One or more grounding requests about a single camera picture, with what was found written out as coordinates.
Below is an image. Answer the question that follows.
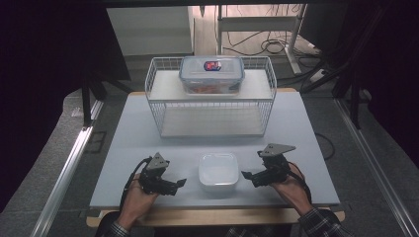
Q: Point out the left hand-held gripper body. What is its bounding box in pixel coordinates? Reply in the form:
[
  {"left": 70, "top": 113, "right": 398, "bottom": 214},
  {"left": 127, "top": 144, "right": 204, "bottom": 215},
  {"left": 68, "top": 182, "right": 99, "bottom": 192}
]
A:
[{"left": 137, "top": 151, "right": 173, "bottom": 196}]

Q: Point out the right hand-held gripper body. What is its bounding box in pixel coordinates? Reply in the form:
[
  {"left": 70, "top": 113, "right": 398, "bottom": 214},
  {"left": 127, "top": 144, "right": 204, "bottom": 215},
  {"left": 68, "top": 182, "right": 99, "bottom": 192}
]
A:
[{"left": 256, "top": 142, "right": 297, "bottom": 186}]

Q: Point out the white square container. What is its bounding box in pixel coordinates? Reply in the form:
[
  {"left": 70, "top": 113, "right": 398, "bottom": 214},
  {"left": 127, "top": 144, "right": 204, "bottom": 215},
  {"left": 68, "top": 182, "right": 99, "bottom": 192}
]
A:
[{"left": 198, "top": 152, "right": 240, "bottom": 193}]

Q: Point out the white wire shelf rack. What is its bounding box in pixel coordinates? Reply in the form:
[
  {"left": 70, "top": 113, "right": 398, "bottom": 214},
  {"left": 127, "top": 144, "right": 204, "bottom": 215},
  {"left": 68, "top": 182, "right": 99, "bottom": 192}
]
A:
[{"left": 144, "top": 55, "right": 278, "bottom": 139}]

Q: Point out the clear lidded food container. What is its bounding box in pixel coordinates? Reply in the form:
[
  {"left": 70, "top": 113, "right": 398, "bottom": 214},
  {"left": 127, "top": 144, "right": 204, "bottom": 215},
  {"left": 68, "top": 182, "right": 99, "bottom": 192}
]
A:
[{"left": 178, "top": 55, "right": 246, "bottom": 97}]

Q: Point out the person's right hand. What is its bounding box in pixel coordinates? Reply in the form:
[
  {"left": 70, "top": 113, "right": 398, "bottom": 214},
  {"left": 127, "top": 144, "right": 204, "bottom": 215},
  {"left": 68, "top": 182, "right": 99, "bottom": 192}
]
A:
[{"left": 269, "top": 162, "right": 314, "bottom": 217}]

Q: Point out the person's left hand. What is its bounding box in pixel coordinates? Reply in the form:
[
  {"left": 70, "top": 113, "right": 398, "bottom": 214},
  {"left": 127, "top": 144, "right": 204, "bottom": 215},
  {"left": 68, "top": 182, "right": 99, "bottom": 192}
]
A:
[{"left": 117, "top": 172, "right": 160, "bottom": 229}]

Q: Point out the person's plaid lap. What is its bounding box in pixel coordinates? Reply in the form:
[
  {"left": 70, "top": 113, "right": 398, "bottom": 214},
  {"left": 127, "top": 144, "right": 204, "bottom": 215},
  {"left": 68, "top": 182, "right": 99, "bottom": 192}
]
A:
[{"left": 224, "top": 225, "right": 299, "bottom": 237}]

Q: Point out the black metal stand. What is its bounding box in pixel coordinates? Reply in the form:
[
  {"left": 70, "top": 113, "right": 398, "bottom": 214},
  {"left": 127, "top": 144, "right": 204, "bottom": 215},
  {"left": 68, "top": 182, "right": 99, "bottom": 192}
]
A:
[
  {"left": 79, "top": 76, "right": 134, "bottom": 128},
  {"left": 298, "top": 55, "right": 374, "bottom": 130}
]

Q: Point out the white power strip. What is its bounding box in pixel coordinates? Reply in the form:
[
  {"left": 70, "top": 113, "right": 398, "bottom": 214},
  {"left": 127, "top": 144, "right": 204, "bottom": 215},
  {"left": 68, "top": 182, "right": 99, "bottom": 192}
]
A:
[{"left": 308, "top": 67, "right": 329, "bottom": 84}]

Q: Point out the white cabinet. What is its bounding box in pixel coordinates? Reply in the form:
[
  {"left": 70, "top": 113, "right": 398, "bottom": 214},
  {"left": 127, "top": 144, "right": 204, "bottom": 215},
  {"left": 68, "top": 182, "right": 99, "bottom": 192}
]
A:
[{"left": 107, "top": 6, "right": 196, "bottom": 57}]

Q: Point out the dark curtain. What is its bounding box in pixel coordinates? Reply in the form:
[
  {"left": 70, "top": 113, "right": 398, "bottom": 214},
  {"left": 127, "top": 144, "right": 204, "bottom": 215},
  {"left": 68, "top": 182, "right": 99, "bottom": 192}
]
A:
[
  {"left": 297, "top": 0, "right": 419, "bottom": 161},
  {"left": 0, "top": 0, "right": 132, "bottom": 213}
]

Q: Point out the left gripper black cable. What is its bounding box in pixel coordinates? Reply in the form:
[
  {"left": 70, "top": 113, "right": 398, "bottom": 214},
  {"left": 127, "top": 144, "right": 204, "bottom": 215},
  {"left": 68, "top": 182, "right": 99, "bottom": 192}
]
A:
[{"left": 119, "top": 156, "right": 153, "bottom": 211}]

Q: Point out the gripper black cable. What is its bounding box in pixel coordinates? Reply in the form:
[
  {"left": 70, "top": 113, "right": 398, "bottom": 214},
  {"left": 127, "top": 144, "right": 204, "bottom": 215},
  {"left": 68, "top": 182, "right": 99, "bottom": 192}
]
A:
[
  {"left": 286, "top": 160, "right": 313, "bottom": 205},
  {"left": 119, "top": 156, "right": 153, "bottom": 211}
]

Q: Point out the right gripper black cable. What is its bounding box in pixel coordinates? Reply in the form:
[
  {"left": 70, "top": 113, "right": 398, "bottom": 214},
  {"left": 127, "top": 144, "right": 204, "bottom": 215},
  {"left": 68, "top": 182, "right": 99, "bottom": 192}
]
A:
[{"left": 286, "top": 160, "right": 313, "bottom": 205}]

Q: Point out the black looped floor cable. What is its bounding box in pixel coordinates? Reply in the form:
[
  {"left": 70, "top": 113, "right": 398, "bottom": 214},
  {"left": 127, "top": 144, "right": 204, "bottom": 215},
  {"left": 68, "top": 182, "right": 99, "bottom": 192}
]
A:
[{"left": 314, "top": 131, "right": 337, "bottom": 162}]

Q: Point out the aluminium floor rail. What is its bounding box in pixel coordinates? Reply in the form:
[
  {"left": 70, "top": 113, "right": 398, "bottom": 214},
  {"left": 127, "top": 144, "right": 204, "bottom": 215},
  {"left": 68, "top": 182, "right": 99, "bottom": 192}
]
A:
[
  {"left": 333, "top": 98, "right": 419, "bottom": 237},
  {"left": 30, "top": 99, "right": 105, "bottom": 237}
]

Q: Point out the black floor cables bundle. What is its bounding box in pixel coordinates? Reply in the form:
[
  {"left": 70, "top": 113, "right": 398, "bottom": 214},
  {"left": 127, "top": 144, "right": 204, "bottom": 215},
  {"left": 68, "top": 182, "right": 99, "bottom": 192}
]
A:
[{"left": 222, "top": 30, "right": 321, "bottom": 57}]

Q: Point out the white desk frame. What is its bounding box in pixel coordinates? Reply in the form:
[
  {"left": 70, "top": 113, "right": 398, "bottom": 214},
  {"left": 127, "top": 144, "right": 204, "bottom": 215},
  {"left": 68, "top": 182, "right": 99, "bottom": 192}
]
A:
[{"left": 215, "top": 3, "right": 308, "bottom": 75}]

